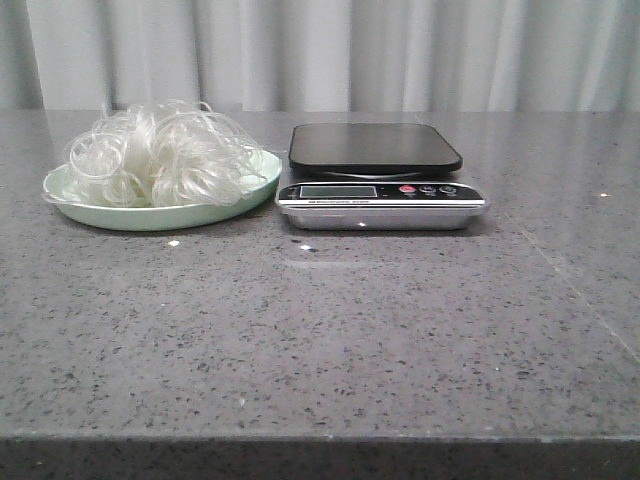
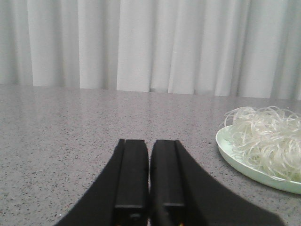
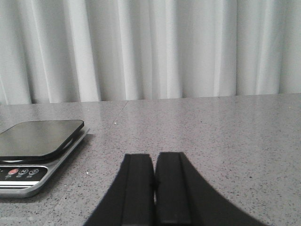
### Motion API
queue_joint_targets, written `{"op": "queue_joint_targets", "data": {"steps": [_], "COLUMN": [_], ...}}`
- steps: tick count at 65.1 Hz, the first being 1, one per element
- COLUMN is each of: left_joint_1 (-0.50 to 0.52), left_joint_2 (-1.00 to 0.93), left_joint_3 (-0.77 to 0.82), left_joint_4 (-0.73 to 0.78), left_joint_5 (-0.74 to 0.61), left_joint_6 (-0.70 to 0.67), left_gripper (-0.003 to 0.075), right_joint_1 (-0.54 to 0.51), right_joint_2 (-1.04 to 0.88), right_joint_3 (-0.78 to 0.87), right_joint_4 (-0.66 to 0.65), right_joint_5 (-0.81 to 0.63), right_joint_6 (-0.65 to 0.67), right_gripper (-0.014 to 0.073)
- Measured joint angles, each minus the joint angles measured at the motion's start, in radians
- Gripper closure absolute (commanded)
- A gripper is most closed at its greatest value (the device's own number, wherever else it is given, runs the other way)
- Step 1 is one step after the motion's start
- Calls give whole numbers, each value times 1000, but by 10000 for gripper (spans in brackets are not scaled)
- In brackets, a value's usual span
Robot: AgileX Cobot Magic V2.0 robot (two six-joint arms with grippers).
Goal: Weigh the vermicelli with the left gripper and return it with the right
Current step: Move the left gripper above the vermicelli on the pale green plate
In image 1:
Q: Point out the white vermicelli noodle bundle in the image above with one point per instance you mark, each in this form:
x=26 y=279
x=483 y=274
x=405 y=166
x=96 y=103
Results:
x=166 y=154

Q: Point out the black silver kitchen scale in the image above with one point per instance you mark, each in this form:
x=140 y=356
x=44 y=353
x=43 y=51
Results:
x=375 y=176

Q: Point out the white pleated curtain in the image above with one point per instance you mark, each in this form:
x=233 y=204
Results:
x=467 y=56

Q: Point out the light green plastic plate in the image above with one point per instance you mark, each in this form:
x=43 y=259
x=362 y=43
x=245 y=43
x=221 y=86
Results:
x=56 y=190

